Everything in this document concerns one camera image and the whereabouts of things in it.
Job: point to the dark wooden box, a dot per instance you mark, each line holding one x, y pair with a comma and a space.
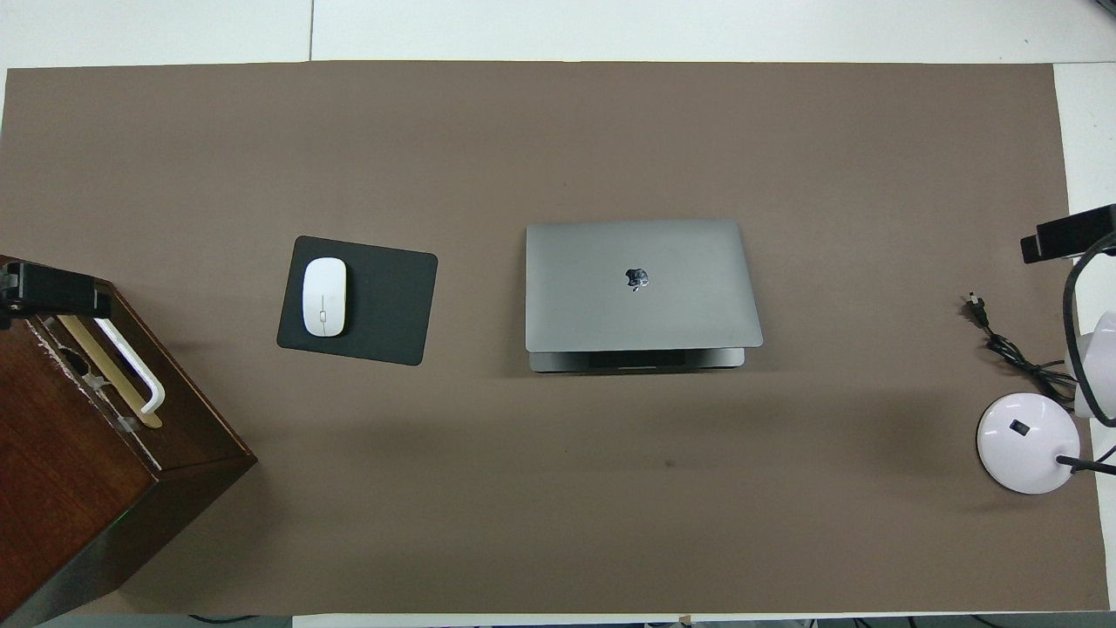
78, 488

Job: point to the white desk lamp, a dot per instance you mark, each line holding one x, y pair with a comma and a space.
1024, 449

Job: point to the grey laptop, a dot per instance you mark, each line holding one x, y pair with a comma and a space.
593, 288

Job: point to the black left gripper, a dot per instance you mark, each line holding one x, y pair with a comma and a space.
61, 292

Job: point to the brown table mat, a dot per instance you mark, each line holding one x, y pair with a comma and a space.
558, 488

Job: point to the white computer mouse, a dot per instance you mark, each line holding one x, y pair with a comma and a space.
324, 292

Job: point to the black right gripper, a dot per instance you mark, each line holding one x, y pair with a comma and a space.
1072, 235

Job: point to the black mouse pad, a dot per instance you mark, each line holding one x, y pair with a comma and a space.
392, 305

